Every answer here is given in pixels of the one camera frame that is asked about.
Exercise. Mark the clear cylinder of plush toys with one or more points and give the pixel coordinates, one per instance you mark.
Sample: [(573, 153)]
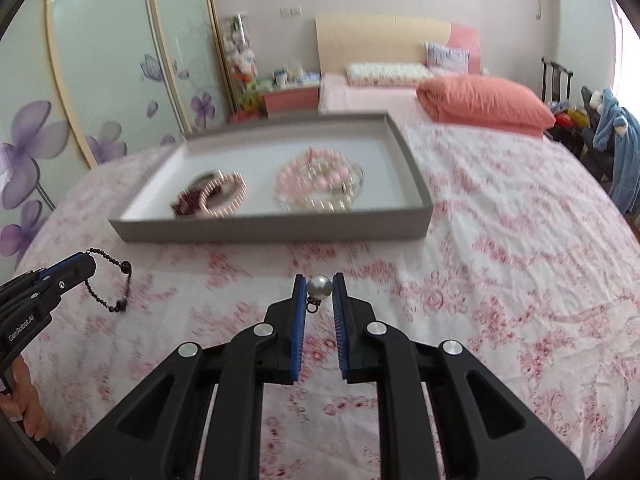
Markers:
[(237, 60)]

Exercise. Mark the silver pearl pendant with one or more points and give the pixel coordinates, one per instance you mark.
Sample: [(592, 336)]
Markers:
[(318, 287)]

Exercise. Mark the blue plush garment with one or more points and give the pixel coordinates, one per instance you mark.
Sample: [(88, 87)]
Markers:
[(625, 160)]

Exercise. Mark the cream floral pillow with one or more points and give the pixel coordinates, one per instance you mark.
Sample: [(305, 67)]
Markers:
[(390, 73)]

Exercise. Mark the person's left hand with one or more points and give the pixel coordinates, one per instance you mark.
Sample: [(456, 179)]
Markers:
[(27, 400)]

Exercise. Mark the beige pink headboard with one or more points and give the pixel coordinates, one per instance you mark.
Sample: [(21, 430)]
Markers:
[(375, 40)]

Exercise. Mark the thin silver bangle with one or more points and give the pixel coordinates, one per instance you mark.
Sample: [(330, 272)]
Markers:
[(361, 176)]

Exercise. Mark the pink floral bedsheet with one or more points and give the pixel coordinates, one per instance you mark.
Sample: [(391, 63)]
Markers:
[(500, 285)]

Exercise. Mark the grey cardboard tray box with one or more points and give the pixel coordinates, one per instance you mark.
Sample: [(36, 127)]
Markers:
[(275, 230)]

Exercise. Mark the white wall outlet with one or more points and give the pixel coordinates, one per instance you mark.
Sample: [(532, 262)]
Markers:
[(291, 10)]

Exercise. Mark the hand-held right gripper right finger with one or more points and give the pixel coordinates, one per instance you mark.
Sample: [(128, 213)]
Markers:
[(340, 330)]

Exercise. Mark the purple floral pillow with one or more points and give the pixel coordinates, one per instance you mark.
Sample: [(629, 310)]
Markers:
[(447, 57)]

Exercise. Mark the dark wooden chair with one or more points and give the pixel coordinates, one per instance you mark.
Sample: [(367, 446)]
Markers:
[(557, 80)]

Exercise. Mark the pink nightstand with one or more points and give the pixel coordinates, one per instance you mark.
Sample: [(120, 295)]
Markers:
[(290, 102)]

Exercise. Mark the colourful toys pile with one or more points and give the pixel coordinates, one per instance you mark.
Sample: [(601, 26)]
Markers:
[(572, 119)]

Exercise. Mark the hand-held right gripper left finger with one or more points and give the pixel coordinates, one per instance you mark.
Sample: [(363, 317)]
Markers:
[(299, 330)]

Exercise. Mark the plain pink sheet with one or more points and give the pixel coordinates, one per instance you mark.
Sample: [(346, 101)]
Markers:
[(360, 97)]

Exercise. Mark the salmon pink pillow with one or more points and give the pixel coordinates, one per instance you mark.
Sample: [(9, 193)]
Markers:
[(485, 100)]

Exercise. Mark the flower print wardrobe doors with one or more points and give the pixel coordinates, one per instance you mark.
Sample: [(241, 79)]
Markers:
[(100, 60)]

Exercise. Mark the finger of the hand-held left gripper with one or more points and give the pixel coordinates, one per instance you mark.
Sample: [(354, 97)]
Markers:
[(65, 266), (65, 282)]

